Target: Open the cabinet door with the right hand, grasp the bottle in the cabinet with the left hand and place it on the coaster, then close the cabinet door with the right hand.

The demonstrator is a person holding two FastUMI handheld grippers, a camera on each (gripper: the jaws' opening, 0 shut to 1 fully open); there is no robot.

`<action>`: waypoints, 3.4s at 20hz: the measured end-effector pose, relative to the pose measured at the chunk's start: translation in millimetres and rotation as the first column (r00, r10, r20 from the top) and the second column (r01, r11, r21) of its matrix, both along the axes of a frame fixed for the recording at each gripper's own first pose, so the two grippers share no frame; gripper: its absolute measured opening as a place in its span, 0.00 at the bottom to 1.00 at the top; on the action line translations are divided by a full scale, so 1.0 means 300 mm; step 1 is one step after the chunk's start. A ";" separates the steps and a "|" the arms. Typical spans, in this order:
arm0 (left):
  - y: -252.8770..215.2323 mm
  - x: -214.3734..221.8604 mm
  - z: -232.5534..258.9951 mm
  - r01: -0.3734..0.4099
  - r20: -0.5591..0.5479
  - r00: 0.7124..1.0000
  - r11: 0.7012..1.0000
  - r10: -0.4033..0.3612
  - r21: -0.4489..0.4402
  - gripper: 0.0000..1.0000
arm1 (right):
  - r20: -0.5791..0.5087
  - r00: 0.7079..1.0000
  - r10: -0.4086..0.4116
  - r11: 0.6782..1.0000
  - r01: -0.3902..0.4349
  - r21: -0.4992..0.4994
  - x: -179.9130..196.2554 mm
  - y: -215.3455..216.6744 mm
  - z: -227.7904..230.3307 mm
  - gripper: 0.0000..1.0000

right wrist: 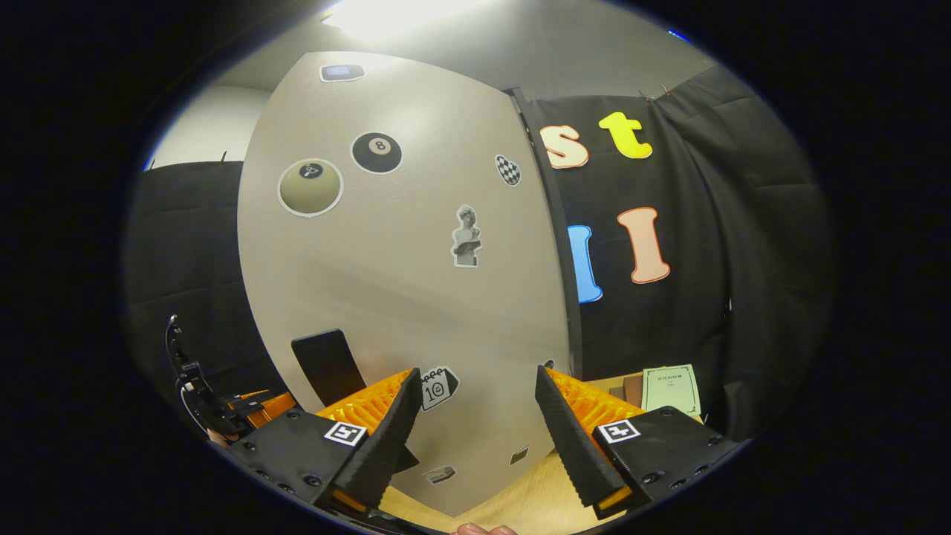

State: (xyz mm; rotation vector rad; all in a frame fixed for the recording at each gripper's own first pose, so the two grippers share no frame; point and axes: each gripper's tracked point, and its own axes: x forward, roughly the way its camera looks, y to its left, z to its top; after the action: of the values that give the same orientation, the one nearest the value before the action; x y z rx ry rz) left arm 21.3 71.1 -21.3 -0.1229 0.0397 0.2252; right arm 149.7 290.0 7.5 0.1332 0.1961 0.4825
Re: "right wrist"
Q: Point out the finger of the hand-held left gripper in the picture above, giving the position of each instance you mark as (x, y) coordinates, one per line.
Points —
(271, 407)

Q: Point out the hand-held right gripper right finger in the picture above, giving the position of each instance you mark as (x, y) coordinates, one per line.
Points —
(572, 446)

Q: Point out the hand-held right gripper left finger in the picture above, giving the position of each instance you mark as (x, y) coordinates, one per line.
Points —
(386, 438)

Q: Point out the grey cabinet door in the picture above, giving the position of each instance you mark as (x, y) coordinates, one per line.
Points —
(409, 312)

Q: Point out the brown book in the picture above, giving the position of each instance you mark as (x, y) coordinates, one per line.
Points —
(633, 390)

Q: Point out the green cover book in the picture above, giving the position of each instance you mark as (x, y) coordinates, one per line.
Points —
(671, 388)

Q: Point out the black backdrop cloth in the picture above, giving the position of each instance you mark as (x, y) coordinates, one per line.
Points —
(743, 260)

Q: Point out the large ceiling light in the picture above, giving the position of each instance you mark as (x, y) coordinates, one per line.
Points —
(394, 16)

